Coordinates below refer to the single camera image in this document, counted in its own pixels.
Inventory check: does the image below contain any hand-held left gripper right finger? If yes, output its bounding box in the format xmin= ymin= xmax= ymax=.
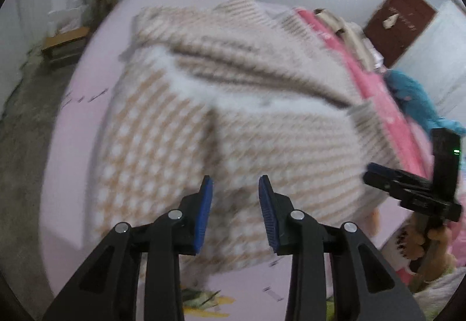
xmin=258 ymin=175 xmax=426 ymax=321

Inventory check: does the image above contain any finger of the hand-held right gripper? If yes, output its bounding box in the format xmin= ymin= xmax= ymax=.
xmin=368 ymin=163 xmax=434 ymax=185
xmin=363 ymin=172 xmax=434 ymax=198

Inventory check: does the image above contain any white plastic bag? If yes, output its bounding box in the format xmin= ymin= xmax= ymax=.
xmin=49 ymin=0 xmax=90 ymax=34

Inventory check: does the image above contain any pink floral blanket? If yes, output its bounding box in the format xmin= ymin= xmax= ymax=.
xmin=293 ymin=8 xmax=434 ymax=179

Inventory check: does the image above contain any brown wooden door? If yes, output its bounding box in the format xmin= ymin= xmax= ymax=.
xmin=363 ymin=0 xmax=437 ymax=68

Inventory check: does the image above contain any beige clothes pile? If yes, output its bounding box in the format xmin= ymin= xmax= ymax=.
xmin=315 ymin=8 xmax=383 ymax=70

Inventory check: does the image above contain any small wooden stool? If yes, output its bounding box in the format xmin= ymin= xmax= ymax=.
xmin=42 ymin=27 xmax=91 ymax=65

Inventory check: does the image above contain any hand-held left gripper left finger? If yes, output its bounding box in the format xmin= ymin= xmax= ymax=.
xmin=43 ymin=175 xmax=213 ymax=321

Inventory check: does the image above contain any teal cloth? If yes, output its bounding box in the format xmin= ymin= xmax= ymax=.
xmin=386 ymin=69 xmax=466 ymax=132

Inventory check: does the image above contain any beige white houndstooth coat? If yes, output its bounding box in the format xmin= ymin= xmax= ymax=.
xmin=89 ymin=0 xmax=401 ymax=272

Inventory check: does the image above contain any bed with pink sheet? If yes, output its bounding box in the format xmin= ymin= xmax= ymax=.
xmin=38 ymin=0 xmax=437 ymax=321

